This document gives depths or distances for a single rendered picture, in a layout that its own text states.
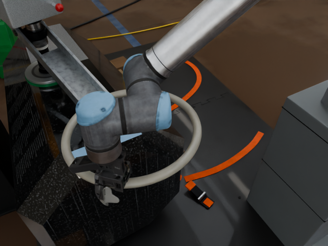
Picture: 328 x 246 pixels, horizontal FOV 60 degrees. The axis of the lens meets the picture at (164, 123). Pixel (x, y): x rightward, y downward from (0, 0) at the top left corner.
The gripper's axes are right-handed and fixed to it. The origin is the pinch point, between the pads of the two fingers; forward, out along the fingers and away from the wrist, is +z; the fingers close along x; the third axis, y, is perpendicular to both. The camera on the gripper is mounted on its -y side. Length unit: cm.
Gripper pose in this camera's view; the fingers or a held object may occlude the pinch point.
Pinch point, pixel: (108, 194)
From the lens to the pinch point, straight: 92.8
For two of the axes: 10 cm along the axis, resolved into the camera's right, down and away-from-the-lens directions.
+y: 9.7, 1.7, -2.0
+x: 2.6, -6.5, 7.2
